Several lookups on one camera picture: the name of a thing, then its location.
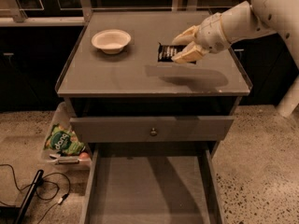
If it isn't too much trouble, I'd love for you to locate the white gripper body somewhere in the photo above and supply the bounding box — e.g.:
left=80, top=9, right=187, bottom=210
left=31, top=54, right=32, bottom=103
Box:
left=194, top=13, right=231, bottom=53

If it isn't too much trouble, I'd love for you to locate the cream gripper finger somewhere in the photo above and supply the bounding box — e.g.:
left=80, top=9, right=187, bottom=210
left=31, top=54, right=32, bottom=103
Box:
left=172, top=25, right=199, bottom=45
left=171, top=42, right=209, bottom=63

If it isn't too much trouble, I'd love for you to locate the black rxbar chocolate wrapper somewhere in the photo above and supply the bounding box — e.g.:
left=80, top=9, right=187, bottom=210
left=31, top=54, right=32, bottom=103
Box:
left=158, top=44, right=184, bottom=63

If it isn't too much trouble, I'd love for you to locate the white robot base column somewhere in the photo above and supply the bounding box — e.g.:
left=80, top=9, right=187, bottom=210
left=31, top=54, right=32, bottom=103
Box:
left=277, top=76, right=299, bottom=118

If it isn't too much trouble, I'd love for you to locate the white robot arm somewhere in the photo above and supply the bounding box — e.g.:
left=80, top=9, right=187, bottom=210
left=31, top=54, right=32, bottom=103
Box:
left=172, top=0, right=299, bottom=66

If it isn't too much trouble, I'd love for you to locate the grey drawer cabinet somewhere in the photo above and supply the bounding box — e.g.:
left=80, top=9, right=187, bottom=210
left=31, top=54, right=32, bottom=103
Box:
left=54, top=10, right=253, bottom=161

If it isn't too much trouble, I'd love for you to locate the grey top drawer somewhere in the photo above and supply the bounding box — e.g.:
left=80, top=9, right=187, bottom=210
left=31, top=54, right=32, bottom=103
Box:
left=70, top=116, right=234, bottom=143

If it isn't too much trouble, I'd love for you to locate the brass drawer knob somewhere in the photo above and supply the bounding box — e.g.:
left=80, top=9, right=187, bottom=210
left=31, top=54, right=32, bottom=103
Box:
left=149, top=128, right=158, bottom=136

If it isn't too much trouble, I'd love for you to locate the grey open middle drawer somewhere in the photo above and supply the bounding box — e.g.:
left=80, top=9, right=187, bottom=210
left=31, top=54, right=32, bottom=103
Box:
left=79, top=142, right=226, bottom=224

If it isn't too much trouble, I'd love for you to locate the white paper bowl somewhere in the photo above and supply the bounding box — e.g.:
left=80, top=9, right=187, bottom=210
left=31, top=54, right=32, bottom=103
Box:
left=92, top=29, right=131, bottom=55

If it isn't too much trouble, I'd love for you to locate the green snack bag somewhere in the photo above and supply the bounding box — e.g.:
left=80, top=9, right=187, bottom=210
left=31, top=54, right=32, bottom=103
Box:
left=44, top=123, right=85, bottom=156

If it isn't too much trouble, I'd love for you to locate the clear plastic bin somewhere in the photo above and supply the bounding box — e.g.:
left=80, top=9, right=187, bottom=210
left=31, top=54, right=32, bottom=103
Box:
left=39, top=102, right=92, bottom=171

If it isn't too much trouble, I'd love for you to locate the black bar on floor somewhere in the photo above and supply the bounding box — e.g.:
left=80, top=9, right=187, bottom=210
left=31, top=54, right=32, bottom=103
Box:
left=13, top=169, right=44, bottom=224

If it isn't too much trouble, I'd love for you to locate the metal railing frame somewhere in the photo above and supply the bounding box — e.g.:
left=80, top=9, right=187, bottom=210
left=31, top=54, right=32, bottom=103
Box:
left=0, top=0, right=299, bottom=28

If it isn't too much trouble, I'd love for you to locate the black cable with plug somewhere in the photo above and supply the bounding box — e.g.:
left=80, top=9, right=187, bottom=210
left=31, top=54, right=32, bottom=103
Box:
left=0, top=163, right=72, bottom=224

